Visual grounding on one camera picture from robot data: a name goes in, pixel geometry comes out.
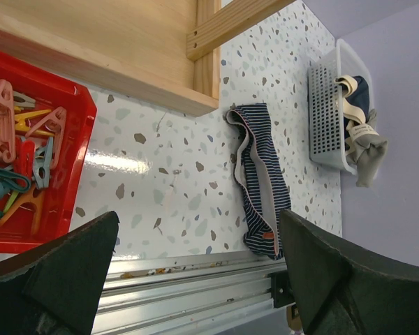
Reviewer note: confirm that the aluminium table rail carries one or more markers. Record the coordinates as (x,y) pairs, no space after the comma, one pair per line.
(196,294)

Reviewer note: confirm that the wooden clothes rack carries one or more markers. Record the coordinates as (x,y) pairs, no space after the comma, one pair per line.
(163,52)

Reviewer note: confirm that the pink clothespin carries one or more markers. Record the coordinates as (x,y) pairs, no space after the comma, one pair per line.
(7,123)

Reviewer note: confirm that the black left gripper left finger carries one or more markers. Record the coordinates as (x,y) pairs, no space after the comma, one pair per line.
(55,288)

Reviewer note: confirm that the teal clothespin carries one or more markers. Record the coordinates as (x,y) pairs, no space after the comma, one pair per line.
(12,181)

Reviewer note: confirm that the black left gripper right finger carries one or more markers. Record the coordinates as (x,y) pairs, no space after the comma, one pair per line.
(342,288)

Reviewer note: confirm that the pile of clothes in basket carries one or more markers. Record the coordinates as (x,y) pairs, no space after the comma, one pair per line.
(355,99)

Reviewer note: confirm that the clothespins in red bin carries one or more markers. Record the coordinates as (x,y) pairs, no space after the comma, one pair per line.
(39,134)

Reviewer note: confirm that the navy striped underwear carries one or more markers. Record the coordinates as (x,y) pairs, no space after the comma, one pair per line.
(258,173)

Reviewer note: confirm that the red clothespin bin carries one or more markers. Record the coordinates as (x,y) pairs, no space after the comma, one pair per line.
(50,91)

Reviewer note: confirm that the white laundry basket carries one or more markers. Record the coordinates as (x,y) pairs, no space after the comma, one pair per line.
(326,110)

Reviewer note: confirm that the beige grey underwear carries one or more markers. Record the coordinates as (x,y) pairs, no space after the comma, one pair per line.
(366,149)

